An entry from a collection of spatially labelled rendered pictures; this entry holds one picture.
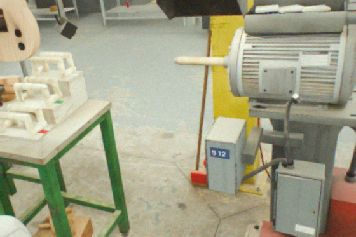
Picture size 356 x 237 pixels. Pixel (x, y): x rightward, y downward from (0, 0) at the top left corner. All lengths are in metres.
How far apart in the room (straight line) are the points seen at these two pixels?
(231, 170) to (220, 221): 1.34
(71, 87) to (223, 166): 0.98
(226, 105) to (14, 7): 1.47
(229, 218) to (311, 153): 1.22
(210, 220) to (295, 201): 1.18
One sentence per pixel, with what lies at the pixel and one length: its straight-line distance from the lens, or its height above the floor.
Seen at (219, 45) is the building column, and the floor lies 1.05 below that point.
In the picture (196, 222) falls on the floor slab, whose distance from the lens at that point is 2.50.
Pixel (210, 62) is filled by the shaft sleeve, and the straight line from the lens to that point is 1.41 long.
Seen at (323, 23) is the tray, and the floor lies 1.41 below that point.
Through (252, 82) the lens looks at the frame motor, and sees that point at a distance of 1.29.
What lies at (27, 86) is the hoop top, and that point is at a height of 1.12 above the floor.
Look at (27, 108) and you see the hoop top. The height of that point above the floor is 1.04.
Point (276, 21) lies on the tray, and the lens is 1.26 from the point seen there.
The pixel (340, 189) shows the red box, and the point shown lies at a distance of 1.56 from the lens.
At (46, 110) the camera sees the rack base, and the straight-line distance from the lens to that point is 1.80.
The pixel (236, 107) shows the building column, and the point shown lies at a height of 0.63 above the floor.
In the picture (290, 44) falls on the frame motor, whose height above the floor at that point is 1.34.
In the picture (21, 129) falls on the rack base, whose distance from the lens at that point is 1.84.
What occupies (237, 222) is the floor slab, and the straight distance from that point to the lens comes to 2.51.
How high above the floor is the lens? 1.71
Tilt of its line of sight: 26 degrees down
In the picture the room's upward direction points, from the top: 8 degrees counter-clockwise
